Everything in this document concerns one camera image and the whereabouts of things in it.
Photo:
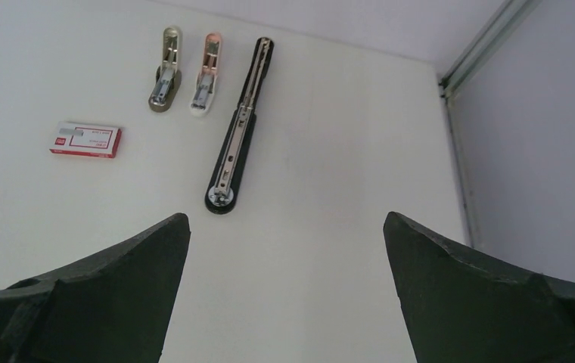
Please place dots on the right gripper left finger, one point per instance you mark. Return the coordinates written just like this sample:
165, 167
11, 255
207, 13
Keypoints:
112, 306

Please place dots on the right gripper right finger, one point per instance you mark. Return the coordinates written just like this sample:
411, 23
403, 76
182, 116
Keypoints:
462, 305

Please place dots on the staple box red white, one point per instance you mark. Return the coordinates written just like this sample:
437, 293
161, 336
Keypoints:
86, 140

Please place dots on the grey small stapler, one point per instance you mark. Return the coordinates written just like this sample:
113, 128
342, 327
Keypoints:
168, 75

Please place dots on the pink and white stapler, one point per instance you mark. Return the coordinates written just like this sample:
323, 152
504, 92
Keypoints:
206, 83

